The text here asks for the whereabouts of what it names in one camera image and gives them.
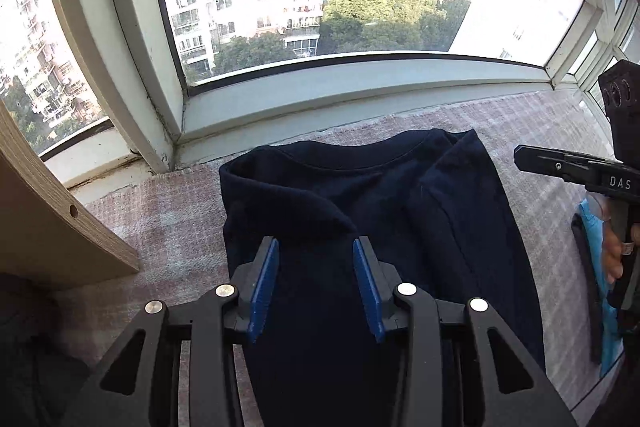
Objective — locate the pink plaid blanket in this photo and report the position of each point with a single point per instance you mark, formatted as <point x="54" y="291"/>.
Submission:
<point x="175" y="217"/>

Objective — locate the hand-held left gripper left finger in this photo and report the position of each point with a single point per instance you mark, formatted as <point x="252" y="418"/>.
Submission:
<point x="262" y="292"/>

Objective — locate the person's right forearm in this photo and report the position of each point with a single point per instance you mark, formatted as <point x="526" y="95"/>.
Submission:
<point x="625" y="387"/>

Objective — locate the navy blue shirt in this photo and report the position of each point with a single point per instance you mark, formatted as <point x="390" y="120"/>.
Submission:
<point x="350" y="187"/>

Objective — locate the grey folded garment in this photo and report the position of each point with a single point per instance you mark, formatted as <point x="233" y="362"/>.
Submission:
<point x="587" y="282"/>

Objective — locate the white window frame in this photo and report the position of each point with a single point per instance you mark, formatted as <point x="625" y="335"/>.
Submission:
<point x="350" y="77"/>

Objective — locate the light blue folded garment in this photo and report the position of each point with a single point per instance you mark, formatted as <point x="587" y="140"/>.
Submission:
<point x="611" y="347"/>

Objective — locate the wooden panel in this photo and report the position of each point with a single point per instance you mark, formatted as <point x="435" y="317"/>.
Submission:
<point x="40" y="217"/>

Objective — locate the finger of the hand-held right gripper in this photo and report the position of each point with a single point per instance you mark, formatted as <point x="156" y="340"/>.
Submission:
<point x="550" y="162"/>

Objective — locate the person's right hand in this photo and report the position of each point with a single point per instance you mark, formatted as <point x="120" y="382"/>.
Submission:
<point x="611" y="257"/>

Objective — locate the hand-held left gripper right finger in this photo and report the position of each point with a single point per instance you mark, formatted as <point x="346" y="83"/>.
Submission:
<point x="369" y="292"/>

